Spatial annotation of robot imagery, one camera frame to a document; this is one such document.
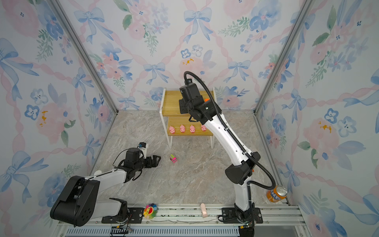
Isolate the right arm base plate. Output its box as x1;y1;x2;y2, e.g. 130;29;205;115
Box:
219;207;263;224

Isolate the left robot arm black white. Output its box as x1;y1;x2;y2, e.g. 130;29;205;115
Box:
50;143;161;227

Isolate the orange soda can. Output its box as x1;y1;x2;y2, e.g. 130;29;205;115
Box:
266;185;288;202

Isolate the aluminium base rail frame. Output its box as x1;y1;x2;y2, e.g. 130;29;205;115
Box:
53;204;311;237

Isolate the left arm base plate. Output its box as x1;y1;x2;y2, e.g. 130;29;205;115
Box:
101;207;144;224

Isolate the white wood two-tier shelf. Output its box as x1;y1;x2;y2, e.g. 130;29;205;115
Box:
159;88;215;148

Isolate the pink green toy truck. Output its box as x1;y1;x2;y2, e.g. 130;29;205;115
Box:
170;154;177;163

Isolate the pink eraser block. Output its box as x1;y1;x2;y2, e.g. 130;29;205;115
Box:
200;203;208;218

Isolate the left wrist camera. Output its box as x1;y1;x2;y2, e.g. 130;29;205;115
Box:
138;142;148;158

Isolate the rainbow flower plush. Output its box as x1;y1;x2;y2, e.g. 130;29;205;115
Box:
143;203;158;219

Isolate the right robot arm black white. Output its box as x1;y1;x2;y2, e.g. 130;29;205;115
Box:
179;71;276;223

